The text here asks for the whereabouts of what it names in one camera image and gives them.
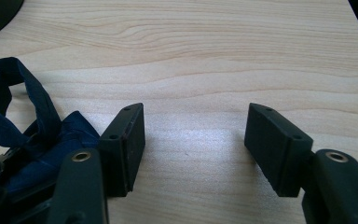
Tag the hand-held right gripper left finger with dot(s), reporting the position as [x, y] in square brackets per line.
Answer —
[121, 155]

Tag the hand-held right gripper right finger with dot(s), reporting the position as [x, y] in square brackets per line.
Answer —
[273, 146]

